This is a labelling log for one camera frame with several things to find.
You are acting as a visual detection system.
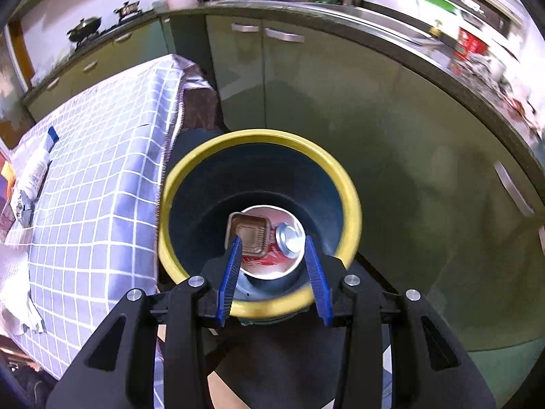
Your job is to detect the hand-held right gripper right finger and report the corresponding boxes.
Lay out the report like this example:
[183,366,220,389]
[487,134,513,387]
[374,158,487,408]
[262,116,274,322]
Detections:
[303,235,497,409]

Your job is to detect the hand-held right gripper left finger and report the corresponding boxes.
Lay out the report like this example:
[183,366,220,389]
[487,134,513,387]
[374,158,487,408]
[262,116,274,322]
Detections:
[46,235,244,409]

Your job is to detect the brown plastic tray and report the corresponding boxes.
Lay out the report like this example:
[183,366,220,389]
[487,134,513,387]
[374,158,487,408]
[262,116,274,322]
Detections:
[224,212,273,258]

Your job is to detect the red soda can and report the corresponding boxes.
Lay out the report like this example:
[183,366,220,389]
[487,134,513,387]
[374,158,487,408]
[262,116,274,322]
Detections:
[245,222,306,267]

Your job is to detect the blue bin with yellow rim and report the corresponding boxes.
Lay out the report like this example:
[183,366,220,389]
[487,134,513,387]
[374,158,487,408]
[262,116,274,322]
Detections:
[158,129,363,320]

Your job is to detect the white tube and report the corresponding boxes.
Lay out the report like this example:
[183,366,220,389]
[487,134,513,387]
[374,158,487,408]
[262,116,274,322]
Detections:
[17,128,58,201]

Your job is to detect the black floor mat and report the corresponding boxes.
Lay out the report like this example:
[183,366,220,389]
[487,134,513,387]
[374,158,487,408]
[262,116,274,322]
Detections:
[204,251,431,409]

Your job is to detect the green kitchen cabinet unit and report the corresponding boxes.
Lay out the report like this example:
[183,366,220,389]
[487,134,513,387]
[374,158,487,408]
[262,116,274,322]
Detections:
[21,0,545,409]

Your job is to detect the blue checkered tablecloth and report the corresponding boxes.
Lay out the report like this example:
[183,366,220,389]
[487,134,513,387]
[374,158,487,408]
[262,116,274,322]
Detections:
[0,54,220,409]

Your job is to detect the white crumpled tissue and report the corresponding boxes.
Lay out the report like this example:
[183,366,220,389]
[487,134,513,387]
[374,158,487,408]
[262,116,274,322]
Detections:
[0,243,47,335]

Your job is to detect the crumpled printed wrapper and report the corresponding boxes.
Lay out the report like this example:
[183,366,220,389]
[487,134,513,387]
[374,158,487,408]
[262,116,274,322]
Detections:
[11,187,37,226]

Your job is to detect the person's dark clothing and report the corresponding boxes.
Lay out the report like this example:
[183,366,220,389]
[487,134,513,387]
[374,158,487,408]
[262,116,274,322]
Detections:
[0,349,56,409]

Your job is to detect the orange packet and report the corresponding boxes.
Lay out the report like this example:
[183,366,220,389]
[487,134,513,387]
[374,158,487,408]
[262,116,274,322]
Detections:
[0,160,18,188]

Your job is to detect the stainless steel sink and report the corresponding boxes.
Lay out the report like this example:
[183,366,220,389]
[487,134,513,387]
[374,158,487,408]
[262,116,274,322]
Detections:
[341,0,439,47]

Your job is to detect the red package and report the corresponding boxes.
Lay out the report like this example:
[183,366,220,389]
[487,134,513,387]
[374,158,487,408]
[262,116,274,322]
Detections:
[453,28,488,60]

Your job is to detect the gas stove burner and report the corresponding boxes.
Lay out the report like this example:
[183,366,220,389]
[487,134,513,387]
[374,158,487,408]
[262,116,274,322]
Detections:
[113,1,143,20]

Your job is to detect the black wok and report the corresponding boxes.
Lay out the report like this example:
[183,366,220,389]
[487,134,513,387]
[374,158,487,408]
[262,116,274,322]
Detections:
[66,16,104,43]

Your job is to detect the green cutting board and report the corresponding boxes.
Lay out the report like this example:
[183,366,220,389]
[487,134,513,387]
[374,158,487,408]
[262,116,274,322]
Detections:
[406,0,461,15]

